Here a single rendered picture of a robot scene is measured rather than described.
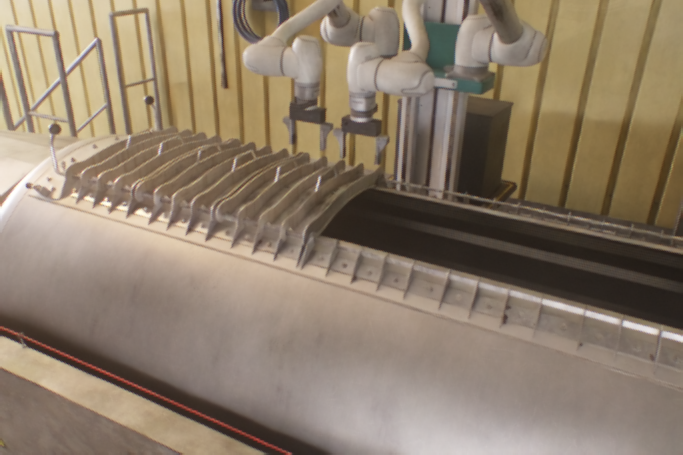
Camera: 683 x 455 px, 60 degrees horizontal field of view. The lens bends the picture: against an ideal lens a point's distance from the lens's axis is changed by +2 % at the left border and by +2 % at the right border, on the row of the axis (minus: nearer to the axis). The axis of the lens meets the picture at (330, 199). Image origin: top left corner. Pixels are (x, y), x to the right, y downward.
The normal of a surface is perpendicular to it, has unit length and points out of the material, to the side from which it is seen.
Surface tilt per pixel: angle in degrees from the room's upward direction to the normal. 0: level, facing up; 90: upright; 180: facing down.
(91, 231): 40
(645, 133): 90
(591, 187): 90
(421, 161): 90
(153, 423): 0
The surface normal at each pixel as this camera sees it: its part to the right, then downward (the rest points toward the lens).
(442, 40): -0.56, 0.34
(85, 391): 0.01, -0.91
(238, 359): -0.41, -0.10
